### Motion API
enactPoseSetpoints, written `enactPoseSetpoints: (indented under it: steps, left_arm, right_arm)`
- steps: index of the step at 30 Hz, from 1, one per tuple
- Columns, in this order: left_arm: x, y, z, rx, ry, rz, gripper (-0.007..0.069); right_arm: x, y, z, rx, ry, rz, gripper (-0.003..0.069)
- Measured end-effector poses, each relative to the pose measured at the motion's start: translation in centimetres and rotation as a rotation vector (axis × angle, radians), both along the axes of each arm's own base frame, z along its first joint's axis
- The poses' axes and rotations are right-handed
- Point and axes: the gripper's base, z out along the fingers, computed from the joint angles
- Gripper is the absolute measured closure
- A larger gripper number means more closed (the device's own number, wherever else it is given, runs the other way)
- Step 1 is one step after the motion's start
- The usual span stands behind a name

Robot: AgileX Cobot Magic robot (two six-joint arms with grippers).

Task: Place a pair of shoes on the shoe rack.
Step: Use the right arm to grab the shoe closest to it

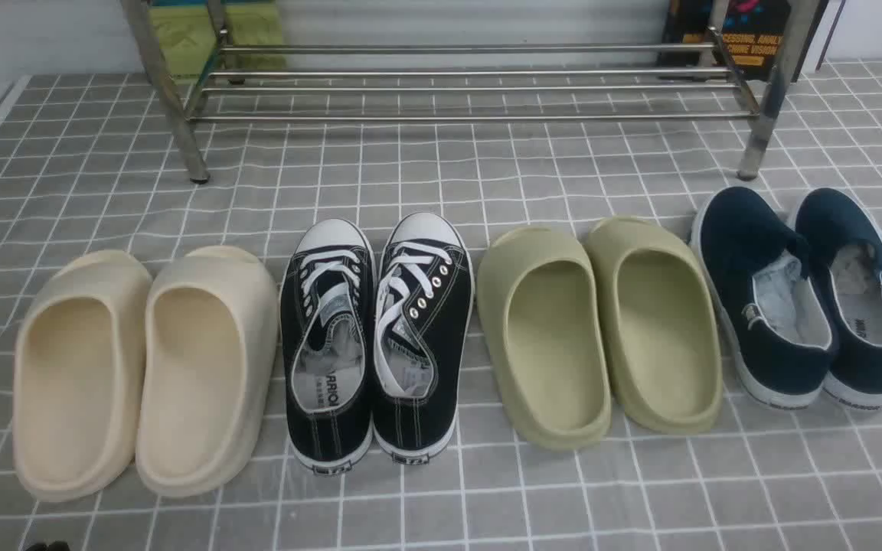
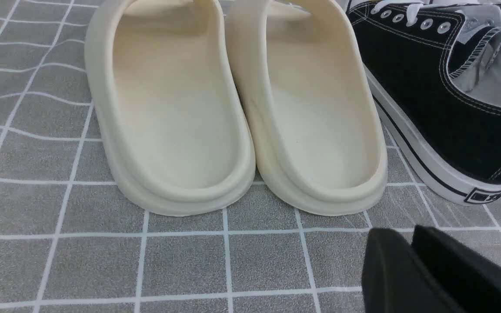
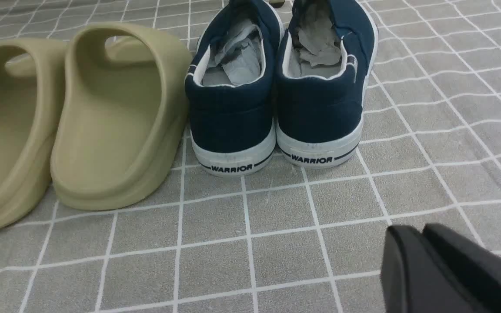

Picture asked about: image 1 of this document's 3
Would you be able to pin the navy slip-on shoe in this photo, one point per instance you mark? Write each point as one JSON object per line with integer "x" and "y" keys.
{"x": 846, "y": 260}
{"x": 759, "y": 270}

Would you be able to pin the steel shoe rack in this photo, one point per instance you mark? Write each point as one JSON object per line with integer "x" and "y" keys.
{"x": 224, "y": 72}

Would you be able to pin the green box behind rack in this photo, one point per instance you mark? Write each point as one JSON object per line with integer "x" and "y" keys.
{"x": 183, "y": 29}

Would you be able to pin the right black canvas sneaker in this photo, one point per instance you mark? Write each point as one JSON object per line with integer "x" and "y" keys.
{"x": 425, "y": 296}

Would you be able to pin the black canvas sneaker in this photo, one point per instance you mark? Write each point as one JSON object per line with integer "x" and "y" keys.
{"x": 425, "y": 296}
{"x": 326, "y": 325}

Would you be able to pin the left olive foam slipper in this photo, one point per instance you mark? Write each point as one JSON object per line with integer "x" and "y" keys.
{"x": 537, "y": 302}

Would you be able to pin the olive foam slipper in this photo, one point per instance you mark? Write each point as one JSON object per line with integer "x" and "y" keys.
{"x": 537, "y": 302}
{"x": 659, "y": 328}

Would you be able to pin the left black canvas sneaker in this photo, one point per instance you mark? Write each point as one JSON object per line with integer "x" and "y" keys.
{"x": 326, "y": 325}

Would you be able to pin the right olive foam slipper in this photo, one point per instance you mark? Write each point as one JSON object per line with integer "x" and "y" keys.
{"x": 659, "y": 328}

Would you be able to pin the right cream foam slipper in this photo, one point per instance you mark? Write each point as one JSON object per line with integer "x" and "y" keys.
{"x": 211, "y": 329}

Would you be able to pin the cream foam slipper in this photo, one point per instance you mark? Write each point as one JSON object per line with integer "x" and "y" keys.
{"x": 78, "y": 374}
{"x": 211, "y": 329}

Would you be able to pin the left cream foam slipper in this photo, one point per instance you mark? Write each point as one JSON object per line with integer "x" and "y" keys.
{"x": 78, "y": 374}

